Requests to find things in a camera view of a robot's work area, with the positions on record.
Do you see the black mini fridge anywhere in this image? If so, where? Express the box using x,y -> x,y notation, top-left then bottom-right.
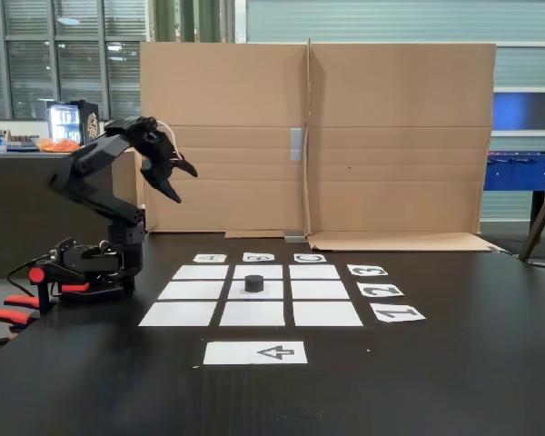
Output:
46,99 -> 102,151

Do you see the brown cardboard panel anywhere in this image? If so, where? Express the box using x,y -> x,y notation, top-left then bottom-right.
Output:
139,41 -> 311,240
306,38 -> 503,253

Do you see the orange bag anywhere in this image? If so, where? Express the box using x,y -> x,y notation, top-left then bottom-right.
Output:
38,138 -> 81,154

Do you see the dark brown counter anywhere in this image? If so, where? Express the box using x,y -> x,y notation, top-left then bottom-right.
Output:
0,152 -> 140,279

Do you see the black clamp with red knob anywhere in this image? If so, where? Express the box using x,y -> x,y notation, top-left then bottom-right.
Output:
26,258 -> 92,314

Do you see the white arrow paper sheet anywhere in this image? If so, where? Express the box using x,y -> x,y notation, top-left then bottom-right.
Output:
203,341 -> 309,365

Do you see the number 3 paper sheet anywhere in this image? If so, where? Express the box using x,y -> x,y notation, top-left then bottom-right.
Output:
346,263 -> 390,277

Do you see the number 2 paper sheet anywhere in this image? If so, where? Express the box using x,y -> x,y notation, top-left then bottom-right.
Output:
356,282 -> 405,299

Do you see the number 1 paper sheet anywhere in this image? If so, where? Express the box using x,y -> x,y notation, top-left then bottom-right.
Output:
370,304 -> 427,323

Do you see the blue foosball table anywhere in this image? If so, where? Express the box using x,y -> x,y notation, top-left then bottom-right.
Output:
483,150 -> 545,233

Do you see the brown wooden leg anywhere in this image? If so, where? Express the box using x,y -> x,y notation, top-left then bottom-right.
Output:
517,172 -> 545,270

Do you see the white servo wire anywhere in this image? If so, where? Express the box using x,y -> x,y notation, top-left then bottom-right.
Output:
156,120 -> 184,162

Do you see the black cable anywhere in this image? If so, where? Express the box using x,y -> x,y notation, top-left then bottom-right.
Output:
6,256 -> 51,292

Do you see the orange clamp handle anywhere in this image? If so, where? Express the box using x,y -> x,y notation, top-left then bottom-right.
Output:
0,307 -> 32,326
4,293 -> 41,311

